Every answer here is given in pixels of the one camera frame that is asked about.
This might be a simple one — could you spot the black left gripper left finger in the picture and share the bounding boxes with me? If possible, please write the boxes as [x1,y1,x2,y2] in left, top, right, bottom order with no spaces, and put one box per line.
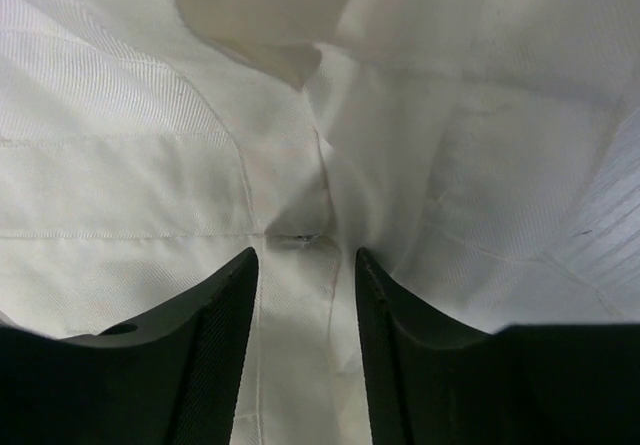
[1,249,258,444]

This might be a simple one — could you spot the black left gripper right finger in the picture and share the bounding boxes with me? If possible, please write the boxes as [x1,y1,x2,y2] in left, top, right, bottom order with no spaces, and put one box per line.
[355,249,639,445]

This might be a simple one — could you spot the white skirt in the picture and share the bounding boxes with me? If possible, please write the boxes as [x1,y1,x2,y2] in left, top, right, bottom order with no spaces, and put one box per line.
[1,0,639,444]

